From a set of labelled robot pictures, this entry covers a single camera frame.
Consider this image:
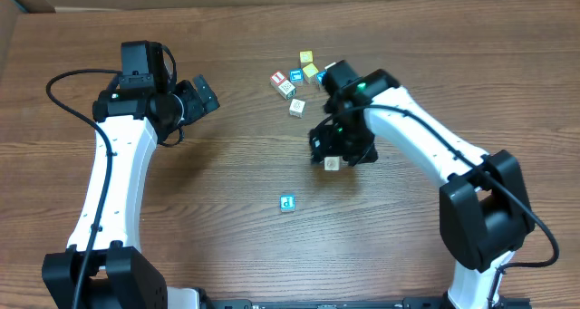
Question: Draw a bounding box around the white patterned block right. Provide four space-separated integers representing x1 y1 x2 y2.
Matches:
324 62 336 71

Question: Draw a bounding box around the red circle block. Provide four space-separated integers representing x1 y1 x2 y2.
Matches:
324 156 341 171

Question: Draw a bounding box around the white green-sided block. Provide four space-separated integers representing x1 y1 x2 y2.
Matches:
276 80 296 100

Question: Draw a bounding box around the red I block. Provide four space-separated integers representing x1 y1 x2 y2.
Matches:
270 71 287 88

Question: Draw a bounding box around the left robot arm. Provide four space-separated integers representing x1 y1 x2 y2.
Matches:
42 41 219 308

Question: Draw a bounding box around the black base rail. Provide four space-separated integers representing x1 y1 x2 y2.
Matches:
209 296 448 309

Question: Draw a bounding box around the yellow block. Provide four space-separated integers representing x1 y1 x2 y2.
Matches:
280 195 296 212
299 50 314 68
302 63 319 84

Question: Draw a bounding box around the blue L block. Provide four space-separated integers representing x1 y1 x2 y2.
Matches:
288 69 305 86

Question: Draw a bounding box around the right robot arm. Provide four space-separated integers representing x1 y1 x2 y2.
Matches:
309 61 535 308

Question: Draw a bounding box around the white spiral block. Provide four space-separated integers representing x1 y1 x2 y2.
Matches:
289 99 305 118

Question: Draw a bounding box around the blue X block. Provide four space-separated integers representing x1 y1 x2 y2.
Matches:
315 71 326 90

